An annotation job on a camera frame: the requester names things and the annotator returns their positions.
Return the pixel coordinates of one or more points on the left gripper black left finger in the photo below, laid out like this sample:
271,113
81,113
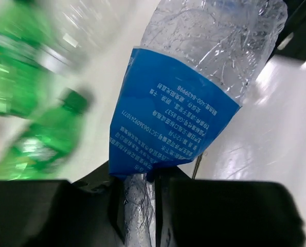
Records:
56,213

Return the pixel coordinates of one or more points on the clear crushed bottle white cap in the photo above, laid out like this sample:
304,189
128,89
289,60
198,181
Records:
85,31

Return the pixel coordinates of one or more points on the green bottle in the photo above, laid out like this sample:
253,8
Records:
24,81
48,141

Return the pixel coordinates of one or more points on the left gripper view black right finger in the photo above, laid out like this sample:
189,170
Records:
224,212

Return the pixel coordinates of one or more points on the blue label bottle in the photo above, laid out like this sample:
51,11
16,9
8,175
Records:
183,84

